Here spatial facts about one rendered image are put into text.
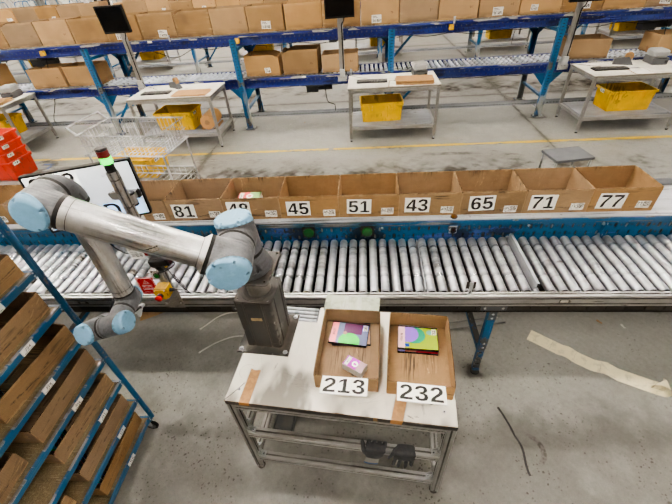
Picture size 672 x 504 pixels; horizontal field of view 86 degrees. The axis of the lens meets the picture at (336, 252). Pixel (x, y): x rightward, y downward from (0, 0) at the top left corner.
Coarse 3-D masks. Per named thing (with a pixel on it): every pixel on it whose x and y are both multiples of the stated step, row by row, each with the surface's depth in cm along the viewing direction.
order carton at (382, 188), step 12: (348, 180) 257; (360, 180) 257; (372, 180) 256; (384, 180) 256; (396, 180) 248; (348, 192) 263; (360, 192) 263; (372, 192) 262; (384, 192) 262; (396, 192) 249; (372, 204) 235; (384, 204) 235; (396, 204) 234; (348, 216) 242; (360, 216) 242; (372, 216) 241
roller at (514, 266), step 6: (498, 240) 238; (504, 240) 234; (504, 246) 230; (504, 252) 228; (510, 252) 225; (510, 258) 221; (510, 264) 219; (516, 264) 216; (516, 270) 213; (516, 276) 210; (522, 276) 208; (522, 282) 205; (522, 288) 203; (528, 288) 201
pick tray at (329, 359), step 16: (336, 320) 190; (352, 320) 188; (368, 320) 187; (320, 336) 172; (320, 352) 173; (336, 352) 175; (352, 352) 174; (368, 352) 174; (320, 368) 169; (336, 368) 168; (368, 368) 167; (320, 384) 161; (368, 384) 156
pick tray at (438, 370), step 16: (400, 320) 183; (416, 320) 182; (432, 320) 180; (448, 320) 174; (448, 336) 171; (448, 352) 169; (400, 368) 166; (416, 368) 165; (432, 368) 165; (448, 368) 165; (432, 384) 159; (448, 384) 159
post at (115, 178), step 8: (112, 176) 164; (120, 176) 167; (112, 184) 166; (120, 184) 167; (120, 192) 169; (128, 192) 173; (120, 200) 172; (128, 200) 173; (128, 208) 174; (136, 208) 179; (136, 216) 178; (160, 280) 205; (168, 280) 206; (176, 288) 208; (176, 296) 212; (168, 304) 217; (176, 304) 216; (184, 304) 216
